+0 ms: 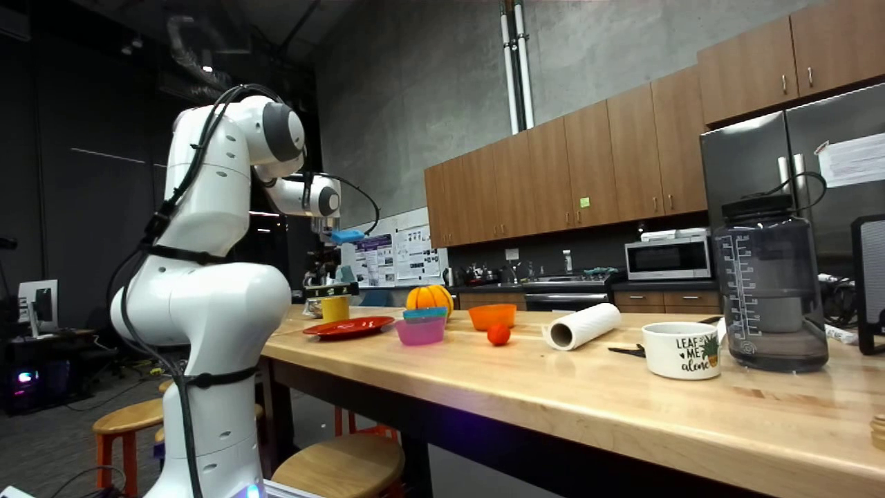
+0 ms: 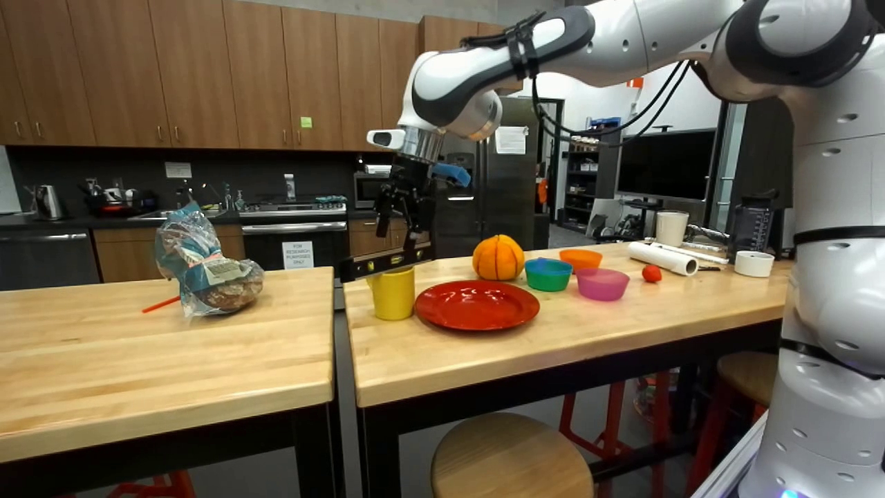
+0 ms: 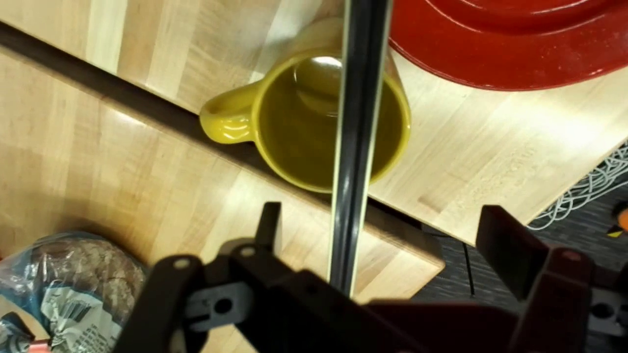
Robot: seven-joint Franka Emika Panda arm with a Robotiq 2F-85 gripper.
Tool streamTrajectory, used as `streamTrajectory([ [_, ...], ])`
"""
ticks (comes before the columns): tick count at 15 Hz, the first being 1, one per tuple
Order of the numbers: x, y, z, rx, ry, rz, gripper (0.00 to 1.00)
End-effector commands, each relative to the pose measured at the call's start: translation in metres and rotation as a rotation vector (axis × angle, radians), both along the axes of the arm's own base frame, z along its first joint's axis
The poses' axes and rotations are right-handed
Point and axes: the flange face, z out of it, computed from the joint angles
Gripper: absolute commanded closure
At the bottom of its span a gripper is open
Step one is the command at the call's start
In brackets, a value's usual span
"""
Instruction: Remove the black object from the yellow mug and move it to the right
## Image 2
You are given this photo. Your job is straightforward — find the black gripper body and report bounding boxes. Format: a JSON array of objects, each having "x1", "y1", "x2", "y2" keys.
[{"x1": 383, "y1": 156, "x2": 436, "y2": 212}]

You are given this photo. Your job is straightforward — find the yellow mug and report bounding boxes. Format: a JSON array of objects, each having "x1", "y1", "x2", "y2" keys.
[{"x1": 368, "y1": 264, "x2": 416, "y2": 324}]

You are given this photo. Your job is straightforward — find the silver microwave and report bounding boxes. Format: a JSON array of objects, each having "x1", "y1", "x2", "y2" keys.
[{"x1": 351, "y1": 168, "x2": 400, "y2": 209}]

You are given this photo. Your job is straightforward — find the brown base cabinet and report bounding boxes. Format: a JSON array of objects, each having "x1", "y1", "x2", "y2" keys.
[
  {"x1": 91, "y1": 223, "x2": 249, "y2": 285},
  {"x1": 346, "y1": 216, "x2": 433, "y2": 271}
]

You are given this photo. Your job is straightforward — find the orange pumpkin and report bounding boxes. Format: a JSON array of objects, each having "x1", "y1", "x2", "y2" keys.
[{"x1": 469, "y1": 233, "x2": 528, "y2": 285}]

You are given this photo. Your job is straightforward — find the stainless steel refrigerator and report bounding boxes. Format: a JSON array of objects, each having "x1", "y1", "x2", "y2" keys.
[{"x1": 416, "y1": 90, "x2": 548, "y2": 260}]

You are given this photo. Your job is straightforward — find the black oven range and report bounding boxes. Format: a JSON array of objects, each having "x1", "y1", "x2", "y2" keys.
[{"x1": 238, "y1": 202, "x2": 351, "y2": 274}]

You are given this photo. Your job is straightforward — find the white paper on oven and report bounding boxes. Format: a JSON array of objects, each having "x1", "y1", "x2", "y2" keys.
[{"x1": 279, "y1": 241, "x2": 317, "y2": 274}]

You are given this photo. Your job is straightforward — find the red plate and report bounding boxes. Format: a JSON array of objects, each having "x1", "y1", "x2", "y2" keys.
[{"x1": 411, "y1": 280, "x2": 541, "y2": 334}]

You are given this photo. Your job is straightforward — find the white paper on refrigerator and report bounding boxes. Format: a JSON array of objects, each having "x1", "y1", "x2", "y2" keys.
[{"x1": 491, "y1": 123, "x2": 530, "y2": 156}]

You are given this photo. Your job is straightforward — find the green bowl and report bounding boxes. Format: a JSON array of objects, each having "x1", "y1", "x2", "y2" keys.
[{"x1": 521, "y1": 257, "x2": 575, "y2": 295}]

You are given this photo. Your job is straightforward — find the brown cabinets above refrigerator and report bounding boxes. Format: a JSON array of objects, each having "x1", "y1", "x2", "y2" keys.
[{"x1": 416, "y1": 13, "x2": 506, "y2": 55}]

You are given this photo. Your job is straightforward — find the orange bowl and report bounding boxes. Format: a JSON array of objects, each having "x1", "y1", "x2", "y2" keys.
[{"x1": 555, "y1": 245, "x2": 604, "y2": 275}]

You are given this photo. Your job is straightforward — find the plastic bag of bread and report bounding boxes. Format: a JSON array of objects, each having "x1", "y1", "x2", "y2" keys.
[{"x1": 152, "y1": 202, "x2": 264, "y2": 321}]

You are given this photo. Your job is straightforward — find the pink bowl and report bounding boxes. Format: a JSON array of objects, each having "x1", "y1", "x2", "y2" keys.
[{"x1": 575, "y1": 264, "x2": 632, "y2": 303}]

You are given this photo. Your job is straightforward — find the thin red stick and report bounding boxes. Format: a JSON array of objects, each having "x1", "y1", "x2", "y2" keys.
[{"x1": 137, "y1": 292, "x2": 181, "y2": 318}]

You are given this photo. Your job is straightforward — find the white paper towel roll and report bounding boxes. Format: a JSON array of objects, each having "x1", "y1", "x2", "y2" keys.
[{"x1": 625, "y1": 241, "x2": 701, "y2": 280}]

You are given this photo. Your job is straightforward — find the white cylinder cup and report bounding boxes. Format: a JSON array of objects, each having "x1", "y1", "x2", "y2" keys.
[{"x1": 651, "y1": 209, "x2": 690, "y2": 248}]

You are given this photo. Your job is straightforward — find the black television screen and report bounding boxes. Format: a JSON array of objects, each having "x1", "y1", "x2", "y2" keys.
[{"x1": 615, "y1": 129, "x2": 719, "y2": 202}]

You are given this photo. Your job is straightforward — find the round wooden stool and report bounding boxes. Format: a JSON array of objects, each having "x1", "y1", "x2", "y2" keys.
[
  {"x1": 686, "y1": 349, "x2": 783, "y2": 491},
  {"x1": 429, "y1": 410, "x2": 597, "y2": 498}
]

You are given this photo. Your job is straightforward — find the countertop coffee appliance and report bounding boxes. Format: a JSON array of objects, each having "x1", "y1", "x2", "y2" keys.
[{"x1": 80, "y1": 177, "x2": 141, "y2": 220}]

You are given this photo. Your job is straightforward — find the white rolled paper sheets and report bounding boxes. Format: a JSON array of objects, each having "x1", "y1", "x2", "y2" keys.
[{"x1": 673, "y1": 237, "x2": 733, "y2": 271}]

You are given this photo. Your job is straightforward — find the silver kettle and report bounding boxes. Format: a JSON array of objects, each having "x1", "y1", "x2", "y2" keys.
[{"x1": 35, "y1": 183, "x2": 66, "y2": 223}]

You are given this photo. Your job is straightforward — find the dark clear measuring pitcher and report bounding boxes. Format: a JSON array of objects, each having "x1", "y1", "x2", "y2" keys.
[{"x1": 730, "y1": 191, "x2": 777, "y2": 257}]

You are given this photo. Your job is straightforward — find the stainless dishwasher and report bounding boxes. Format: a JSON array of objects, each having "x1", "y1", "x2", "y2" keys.
[{"x1": 0, "y1": 227, "x2": 102, "y2": 292}]

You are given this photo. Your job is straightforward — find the red stool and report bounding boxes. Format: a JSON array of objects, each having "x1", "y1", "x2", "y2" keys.
[{"x1": 107, "y1": 470, "x2": 199, "y2": 498}]

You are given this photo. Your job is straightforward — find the black metal table frame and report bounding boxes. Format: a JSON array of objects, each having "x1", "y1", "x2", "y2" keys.
[
  {"x1": 0, "y1": 401, "x2": 340, "y2": 498},
  {"x1": 331, "y1": 274, "x2": 787, "y2": 498}
]

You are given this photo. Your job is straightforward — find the brown wall cabinets row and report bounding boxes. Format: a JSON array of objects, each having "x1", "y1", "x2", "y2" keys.
[{"x1": 0, "y1": 0, "x2": 422, "y2": 154}]

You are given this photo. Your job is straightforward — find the black robot arm cables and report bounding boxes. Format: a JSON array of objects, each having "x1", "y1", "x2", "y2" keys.
[{"x1": 487, "y1": 8, "x2": 697, "y2": 144}]

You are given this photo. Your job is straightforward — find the red metal stool frame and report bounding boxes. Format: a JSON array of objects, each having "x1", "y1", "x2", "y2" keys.
[{"x1": 555, "y1": 368, "x2": 679, "y2": 498}]

